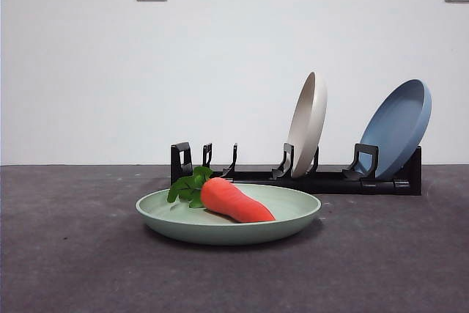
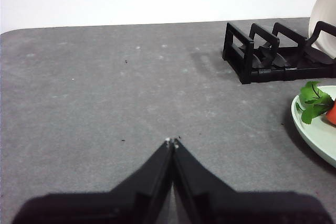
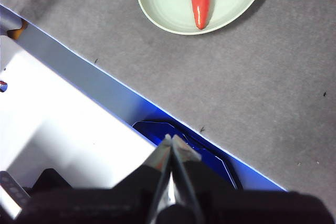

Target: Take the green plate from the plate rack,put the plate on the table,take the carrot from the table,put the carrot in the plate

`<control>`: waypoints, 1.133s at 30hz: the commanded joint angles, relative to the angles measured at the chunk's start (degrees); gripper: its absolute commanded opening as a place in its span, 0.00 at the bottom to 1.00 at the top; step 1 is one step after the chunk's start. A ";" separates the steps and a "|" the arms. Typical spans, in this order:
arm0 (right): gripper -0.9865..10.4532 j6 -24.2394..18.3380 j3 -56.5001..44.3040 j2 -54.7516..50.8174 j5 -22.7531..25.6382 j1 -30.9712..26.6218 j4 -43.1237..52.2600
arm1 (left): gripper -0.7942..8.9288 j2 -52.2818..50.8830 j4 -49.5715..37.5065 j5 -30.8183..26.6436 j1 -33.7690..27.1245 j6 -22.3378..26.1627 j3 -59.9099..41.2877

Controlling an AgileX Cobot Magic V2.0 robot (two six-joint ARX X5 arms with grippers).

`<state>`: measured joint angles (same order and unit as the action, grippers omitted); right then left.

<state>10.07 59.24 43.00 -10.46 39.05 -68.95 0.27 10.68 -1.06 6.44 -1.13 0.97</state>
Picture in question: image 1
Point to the blue plate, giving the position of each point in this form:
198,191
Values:
399,126

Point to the white plate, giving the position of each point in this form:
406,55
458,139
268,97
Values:
309,126

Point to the black plate rack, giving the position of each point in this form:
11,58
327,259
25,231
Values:
329,184

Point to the green plate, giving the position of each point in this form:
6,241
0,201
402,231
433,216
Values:
227,232

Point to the orange carrot with green leaves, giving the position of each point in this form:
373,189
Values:
234,203

